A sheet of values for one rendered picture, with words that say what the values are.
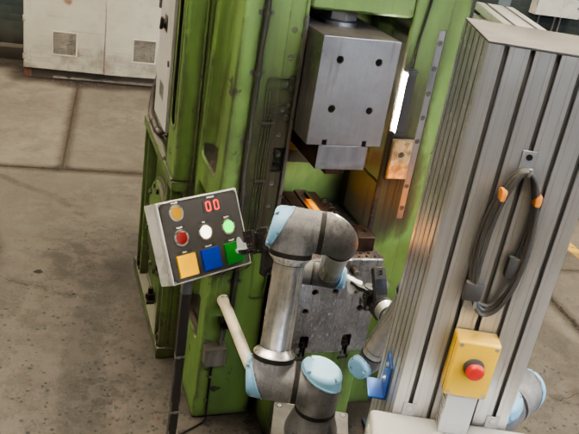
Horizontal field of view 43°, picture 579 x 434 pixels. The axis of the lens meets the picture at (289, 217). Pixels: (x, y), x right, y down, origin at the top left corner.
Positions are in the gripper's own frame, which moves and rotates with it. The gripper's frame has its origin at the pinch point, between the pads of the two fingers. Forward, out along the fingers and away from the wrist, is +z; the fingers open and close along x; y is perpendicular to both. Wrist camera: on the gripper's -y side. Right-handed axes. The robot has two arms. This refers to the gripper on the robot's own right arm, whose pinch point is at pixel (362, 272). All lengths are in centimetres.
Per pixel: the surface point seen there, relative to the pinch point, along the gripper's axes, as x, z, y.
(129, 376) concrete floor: -68, 77, 100
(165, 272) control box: -69, 6, 1
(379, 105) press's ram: 9, 31, -53
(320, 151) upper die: -11.1, 30.7, -34.2
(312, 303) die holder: -5.7, 24.7, 28.6
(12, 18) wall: -133, 642, 56
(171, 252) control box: -68, 7, -5
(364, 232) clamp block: 15.6, 34.7, 2.0
